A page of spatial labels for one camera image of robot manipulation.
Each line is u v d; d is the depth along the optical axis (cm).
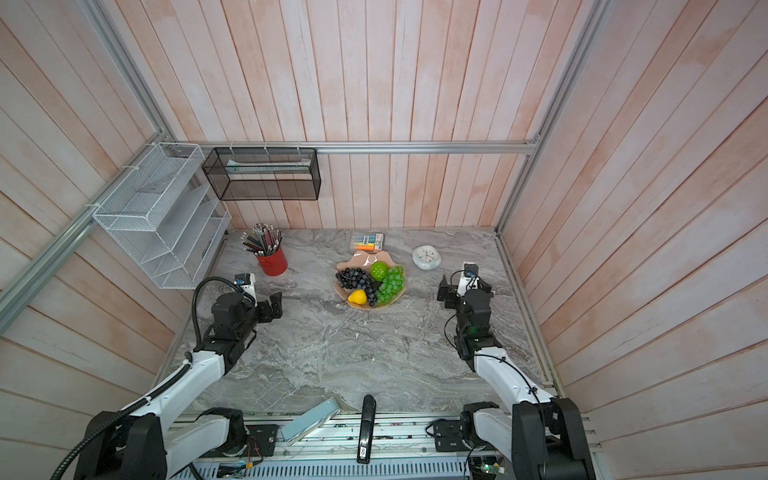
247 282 75
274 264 108
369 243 114
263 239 98
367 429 74
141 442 41
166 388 48
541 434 41
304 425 73
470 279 70
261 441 74
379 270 98
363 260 106
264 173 104
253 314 73
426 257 108
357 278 95
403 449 73
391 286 94
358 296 93
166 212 73
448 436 74
